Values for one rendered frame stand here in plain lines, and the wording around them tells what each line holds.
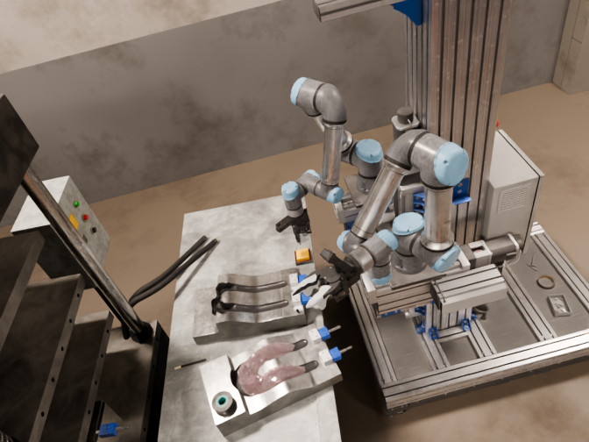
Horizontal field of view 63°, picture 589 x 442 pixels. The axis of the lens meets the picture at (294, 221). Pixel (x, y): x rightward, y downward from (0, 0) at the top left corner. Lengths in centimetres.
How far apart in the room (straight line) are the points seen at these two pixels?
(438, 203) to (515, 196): 59
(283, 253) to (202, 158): 212
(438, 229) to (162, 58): 277
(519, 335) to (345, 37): 250
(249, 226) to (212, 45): 172
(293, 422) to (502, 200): 119
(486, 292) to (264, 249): 108
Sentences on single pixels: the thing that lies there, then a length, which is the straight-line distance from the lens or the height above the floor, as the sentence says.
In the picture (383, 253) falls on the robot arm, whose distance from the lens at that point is 149.
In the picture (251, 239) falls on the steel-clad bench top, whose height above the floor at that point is 80.
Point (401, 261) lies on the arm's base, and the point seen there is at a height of 109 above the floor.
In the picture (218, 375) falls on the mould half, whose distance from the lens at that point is 199.
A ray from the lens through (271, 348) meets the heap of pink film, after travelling 198.
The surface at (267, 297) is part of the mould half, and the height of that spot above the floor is 88.
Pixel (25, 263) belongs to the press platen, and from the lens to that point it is 184.
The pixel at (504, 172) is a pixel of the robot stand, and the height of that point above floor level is 123.
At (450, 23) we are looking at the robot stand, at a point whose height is 192.
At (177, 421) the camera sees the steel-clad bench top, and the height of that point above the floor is 80.
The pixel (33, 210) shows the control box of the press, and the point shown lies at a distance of 217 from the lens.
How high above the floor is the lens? 258
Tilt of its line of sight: 44 degrees down
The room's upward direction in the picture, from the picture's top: 14 degrees counter-clockwise
